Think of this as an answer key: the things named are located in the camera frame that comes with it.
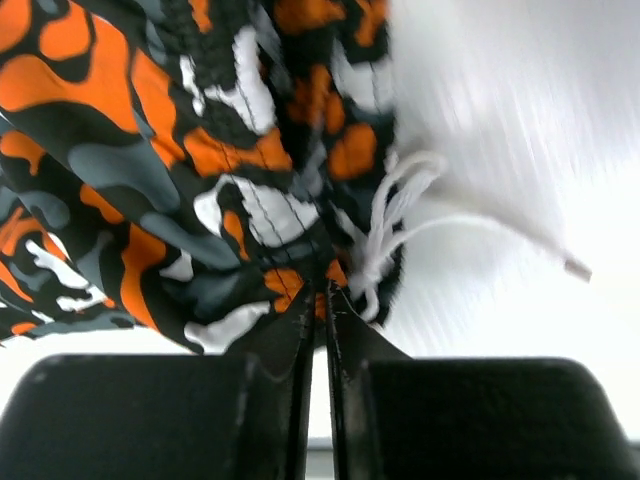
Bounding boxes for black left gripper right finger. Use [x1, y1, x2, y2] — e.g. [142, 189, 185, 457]
[325, 285, 639, 479]

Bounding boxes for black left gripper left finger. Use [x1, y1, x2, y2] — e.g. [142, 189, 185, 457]
[1, 288, 315, 479]

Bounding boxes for camouflage patterned shorts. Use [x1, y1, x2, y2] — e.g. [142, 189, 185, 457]
[1, 1, 403, 353]

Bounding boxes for white camouflage shorts drawstring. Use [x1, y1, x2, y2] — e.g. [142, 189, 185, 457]
[347, 149, 594, 324]

